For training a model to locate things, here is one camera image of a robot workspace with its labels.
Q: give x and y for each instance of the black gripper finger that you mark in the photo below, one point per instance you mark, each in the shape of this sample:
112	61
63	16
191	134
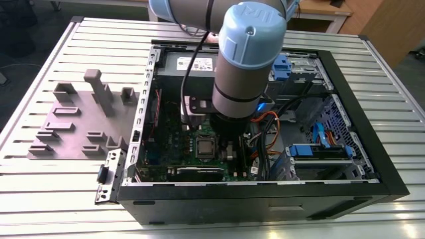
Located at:
230	153

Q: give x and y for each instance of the silver square CPU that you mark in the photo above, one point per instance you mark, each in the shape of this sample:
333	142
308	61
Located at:
206	147

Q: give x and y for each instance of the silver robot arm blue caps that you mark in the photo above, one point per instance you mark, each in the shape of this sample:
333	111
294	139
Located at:
239	82

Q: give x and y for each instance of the black graphics card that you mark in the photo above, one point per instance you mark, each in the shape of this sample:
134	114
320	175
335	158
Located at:
199	174

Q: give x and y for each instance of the green motherboard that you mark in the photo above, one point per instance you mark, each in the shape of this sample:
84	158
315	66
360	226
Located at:
176	149

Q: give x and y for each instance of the black open PC case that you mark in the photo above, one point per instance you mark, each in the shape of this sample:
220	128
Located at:
232	206

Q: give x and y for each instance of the hard disk in blue carrier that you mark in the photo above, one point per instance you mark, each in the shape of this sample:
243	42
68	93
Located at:
304	150

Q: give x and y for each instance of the blue board connector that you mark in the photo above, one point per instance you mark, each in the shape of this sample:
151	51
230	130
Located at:
154	158

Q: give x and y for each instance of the black case fan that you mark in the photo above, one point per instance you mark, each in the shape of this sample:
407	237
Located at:
154	107

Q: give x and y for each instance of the grey power supply unit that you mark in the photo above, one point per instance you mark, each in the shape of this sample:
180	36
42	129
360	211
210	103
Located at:
172	82

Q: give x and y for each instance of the grey metal drive cage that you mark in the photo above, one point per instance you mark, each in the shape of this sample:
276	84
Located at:
306	87

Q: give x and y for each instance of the blue plastic drive latch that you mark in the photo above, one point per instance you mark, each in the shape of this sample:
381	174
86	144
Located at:
282	69

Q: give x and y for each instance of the grey metal disk bay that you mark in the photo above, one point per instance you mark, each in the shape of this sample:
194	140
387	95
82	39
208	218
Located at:
324	163

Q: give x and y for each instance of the metal expansion card retainer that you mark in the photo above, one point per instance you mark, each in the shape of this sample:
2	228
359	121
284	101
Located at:
115	161

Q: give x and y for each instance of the grey plastic parts rack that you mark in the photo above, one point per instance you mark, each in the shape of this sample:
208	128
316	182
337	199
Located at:
79	119

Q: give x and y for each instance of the wooden desk white legs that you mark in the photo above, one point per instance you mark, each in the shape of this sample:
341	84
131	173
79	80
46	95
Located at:
319	11

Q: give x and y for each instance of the wooden cabinet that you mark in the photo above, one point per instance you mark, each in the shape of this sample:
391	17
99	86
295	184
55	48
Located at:
392	30

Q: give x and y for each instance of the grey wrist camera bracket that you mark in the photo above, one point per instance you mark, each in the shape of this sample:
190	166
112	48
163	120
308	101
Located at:
199	105

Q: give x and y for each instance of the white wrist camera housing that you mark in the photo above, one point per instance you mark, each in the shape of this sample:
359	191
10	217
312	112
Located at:
266	103

